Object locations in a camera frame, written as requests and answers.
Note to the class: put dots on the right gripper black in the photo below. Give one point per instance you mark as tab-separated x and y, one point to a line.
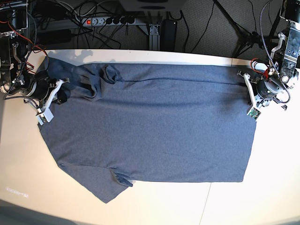
38	89

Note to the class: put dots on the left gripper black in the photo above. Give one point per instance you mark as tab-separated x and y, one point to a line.
267	90

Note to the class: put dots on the blue grey T-shirt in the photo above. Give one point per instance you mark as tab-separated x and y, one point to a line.
148	122

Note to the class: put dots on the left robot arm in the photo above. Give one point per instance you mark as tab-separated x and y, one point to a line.
282	74

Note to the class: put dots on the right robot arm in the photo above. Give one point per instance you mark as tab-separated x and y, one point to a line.
17	78

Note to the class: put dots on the black tripod stand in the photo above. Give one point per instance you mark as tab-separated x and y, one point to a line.
247	40

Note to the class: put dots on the white power strip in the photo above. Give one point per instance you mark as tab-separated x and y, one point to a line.
109	21

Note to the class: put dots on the grey box with speaker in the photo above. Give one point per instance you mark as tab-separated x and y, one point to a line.
152	5

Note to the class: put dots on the black power adapter brick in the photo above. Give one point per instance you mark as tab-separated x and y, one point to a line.
168	35

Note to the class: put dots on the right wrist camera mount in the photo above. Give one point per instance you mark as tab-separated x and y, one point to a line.
44	113

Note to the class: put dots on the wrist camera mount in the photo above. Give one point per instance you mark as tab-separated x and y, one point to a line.
44	113
253	111

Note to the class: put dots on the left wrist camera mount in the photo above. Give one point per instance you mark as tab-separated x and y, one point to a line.
253	111

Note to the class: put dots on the aluminium frame post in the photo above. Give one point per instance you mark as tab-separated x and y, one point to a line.
149	23

